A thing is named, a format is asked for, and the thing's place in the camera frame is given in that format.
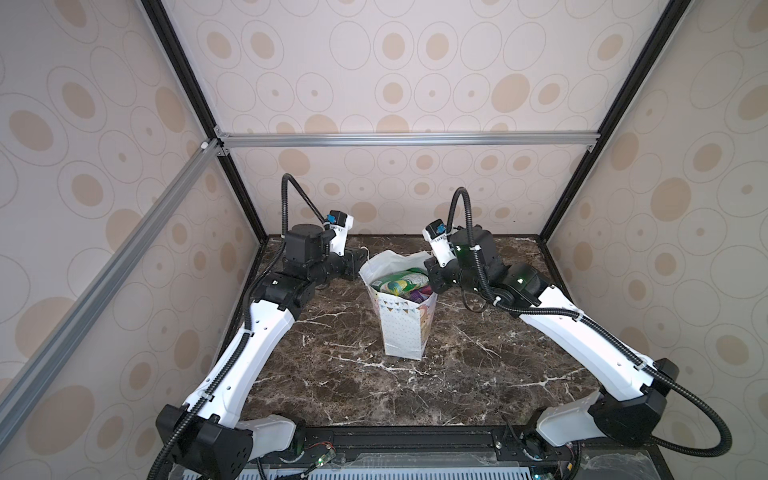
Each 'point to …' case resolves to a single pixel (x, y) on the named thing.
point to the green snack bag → (397, 285)
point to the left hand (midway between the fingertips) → (374, 249)
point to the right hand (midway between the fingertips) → (427, 261)
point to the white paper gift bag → (405, 323)
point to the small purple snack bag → (419, 295)
